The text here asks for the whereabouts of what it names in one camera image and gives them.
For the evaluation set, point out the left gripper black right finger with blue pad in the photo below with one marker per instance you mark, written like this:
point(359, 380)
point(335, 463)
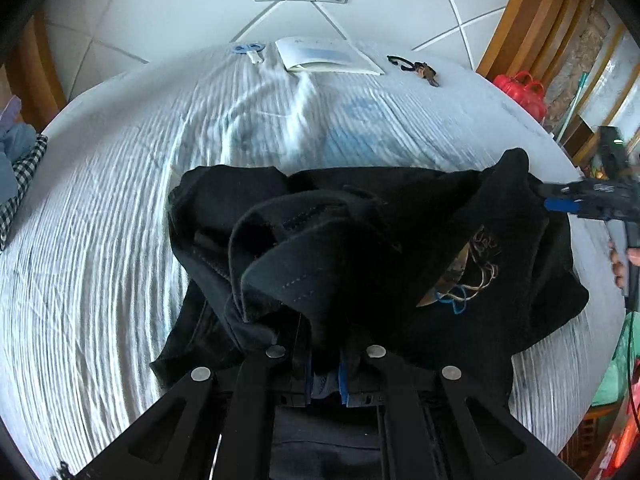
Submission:
point(440, 425)

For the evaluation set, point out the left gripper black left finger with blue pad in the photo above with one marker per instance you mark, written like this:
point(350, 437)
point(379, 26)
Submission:
point(210, 425)

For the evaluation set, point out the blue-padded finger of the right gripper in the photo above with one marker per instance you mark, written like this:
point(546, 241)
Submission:
point(561, 197)

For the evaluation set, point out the black hooded garment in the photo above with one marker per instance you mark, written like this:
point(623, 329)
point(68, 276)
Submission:
point(466, 268)

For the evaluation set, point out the person's hand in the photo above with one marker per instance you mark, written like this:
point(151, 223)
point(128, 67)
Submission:
point(618, 267)

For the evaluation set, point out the red plastic basket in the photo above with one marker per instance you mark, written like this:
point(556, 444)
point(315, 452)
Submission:
point(524, 89)

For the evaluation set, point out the black key bunch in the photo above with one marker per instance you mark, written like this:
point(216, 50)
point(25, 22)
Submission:
point(422, 70)

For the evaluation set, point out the white paper booklet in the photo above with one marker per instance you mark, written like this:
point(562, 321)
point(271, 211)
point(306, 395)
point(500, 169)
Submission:
point(318, 55)

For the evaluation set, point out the black white checkered cloth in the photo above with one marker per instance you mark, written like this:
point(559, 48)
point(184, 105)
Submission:
point(24, 171)

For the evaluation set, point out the blue denim cloth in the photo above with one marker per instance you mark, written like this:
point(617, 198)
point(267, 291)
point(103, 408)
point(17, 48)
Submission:
point(16, 142)

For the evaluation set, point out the blue white small tool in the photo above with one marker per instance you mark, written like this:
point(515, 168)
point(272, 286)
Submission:
point(252, 51)

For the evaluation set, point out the purple cloth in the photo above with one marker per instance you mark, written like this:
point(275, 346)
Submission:
point(10, 114)

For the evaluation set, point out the wooden headboard frame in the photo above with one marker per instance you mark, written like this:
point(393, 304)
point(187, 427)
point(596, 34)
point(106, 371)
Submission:
point(536, 36)

